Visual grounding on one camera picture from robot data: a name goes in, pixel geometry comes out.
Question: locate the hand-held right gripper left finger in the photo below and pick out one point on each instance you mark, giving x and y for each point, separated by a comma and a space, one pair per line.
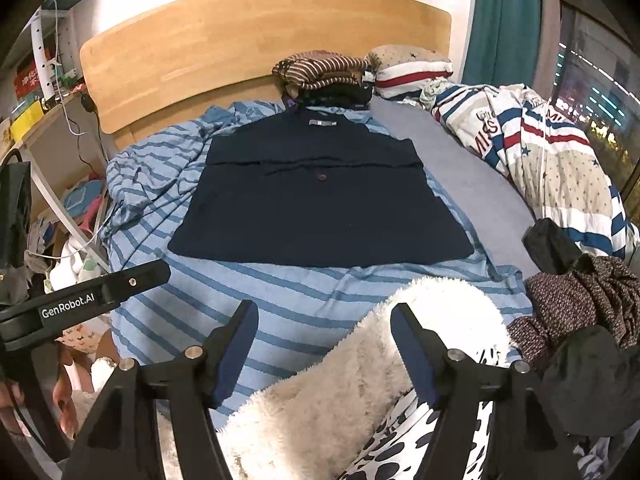
235, 355

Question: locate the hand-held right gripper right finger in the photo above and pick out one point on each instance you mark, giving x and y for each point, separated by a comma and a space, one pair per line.
415, 355

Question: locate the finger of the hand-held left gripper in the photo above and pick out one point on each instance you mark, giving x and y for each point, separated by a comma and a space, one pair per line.
135, 280

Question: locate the navy button cardigan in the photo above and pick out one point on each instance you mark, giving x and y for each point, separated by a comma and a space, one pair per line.
320, 195

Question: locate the person's left hand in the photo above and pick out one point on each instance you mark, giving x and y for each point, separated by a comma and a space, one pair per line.
65, 400

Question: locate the white leaf print cloth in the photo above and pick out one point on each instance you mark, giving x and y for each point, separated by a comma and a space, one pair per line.
75, 270

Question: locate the white fleece spotted blanket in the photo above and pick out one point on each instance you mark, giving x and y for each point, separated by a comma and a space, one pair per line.
360, 390

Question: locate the blue striped bed sheet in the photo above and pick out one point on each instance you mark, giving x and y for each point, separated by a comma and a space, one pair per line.
300, 300

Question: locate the black hanging bag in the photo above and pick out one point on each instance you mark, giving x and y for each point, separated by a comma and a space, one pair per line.
12, 230

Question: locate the blue packet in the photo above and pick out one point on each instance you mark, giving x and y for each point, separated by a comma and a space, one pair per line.
82, 195

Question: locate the brown speckled garment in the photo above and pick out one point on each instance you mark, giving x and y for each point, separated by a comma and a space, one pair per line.
580, 300

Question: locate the small black garment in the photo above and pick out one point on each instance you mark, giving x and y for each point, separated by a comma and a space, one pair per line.
550, 245

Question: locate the black charger plug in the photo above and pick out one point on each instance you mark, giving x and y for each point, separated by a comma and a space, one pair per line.
89, 102

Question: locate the yellow box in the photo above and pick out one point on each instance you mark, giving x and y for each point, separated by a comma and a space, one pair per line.
25, 117

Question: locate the red box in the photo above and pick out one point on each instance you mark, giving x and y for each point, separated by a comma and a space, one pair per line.
30, 80

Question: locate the star striped quilt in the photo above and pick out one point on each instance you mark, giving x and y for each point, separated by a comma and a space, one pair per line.
545, 160

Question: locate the wooden headboard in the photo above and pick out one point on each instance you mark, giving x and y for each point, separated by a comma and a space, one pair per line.
250, 50

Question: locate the black folded garment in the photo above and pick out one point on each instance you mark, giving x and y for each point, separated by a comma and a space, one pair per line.
330, 96

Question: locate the brown striped folded garment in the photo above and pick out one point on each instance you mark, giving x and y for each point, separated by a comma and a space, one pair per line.
320, 67

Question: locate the star striped pillow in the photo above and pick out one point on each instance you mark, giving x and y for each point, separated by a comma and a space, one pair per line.
415, 67

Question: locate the window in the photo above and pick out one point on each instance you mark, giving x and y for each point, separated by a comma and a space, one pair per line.
595, 85

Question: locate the teal curtain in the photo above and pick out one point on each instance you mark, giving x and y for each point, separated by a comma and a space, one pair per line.
505, 25

